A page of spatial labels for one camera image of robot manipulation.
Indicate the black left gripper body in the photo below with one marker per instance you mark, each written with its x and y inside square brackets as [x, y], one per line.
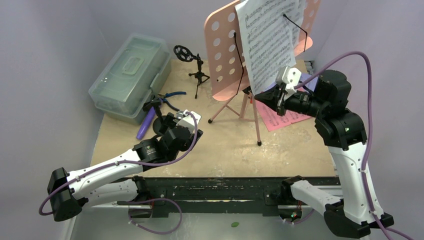
[187, 144]

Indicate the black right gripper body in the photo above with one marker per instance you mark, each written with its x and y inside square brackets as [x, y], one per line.
[281, 103]

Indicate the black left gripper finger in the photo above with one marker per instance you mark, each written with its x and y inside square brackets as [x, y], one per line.
[194, 138]
[168, 122]

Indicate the purple toy microphone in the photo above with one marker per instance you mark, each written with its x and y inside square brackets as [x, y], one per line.
[146, 123]

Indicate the pink sheet music page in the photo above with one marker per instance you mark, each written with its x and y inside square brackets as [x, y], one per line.
[273, 121]

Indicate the pink music stand tripod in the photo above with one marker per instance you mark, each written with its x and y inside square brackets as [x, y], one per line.
[227, 66]

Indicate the white sheet music page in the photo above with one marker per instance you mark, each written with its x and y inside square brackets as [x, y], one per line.
[269, 32]

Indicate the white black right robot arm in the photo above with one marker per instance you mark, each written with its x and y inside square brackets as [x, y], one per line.
[343, 132]

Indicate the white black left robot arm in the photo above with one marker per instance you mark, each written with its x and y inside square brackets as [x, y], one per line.
[71, 191]

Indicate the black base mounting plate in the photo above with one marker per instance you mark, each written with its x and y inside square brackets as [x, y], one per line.
[267, 196]

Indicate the clear green plastic storage box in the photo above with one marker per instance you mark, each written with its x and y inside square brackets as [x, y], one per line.
[137, 71]

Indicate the small green object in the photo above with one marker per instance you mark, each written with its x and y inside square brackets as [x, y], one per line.
[235, 224]

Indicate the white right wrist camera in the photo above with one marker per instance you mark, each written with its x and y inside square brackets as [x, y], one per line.
[287, 79]

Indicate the blue-handled pliers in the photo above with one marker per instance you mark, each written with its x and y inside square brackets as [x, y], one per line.
[165, 98]

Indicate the aluminium front frame rail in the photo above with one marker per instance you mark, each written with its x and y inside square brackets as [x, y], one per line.
[110, 221]

